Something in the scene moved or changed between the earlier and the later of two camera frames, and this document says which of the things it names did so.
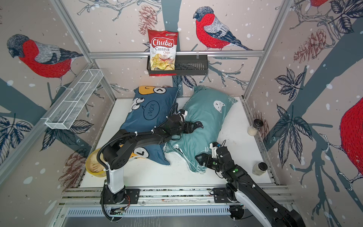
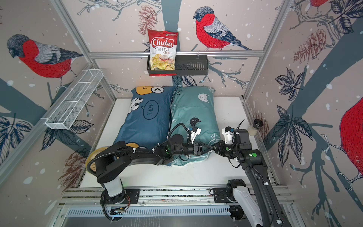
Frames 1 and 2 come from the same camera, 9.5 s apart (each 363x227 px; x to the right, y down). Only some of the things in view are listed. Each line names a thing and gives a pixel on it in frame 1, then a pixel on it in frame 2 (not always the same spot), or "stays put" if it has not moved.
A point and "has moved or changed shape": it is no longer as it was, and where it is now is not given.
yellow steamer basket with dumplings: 94,166 stays put
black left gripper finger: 193,126 → 206,148
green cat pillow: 209,108 has moved or changed shape
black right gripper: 204,157 → 219,150
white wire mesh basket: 67,110 stays put
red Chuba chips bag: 162,48 stays put
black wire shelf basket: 185,65 stays put
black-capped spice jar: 253,129 stays put
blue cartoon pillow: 150,106 stays put
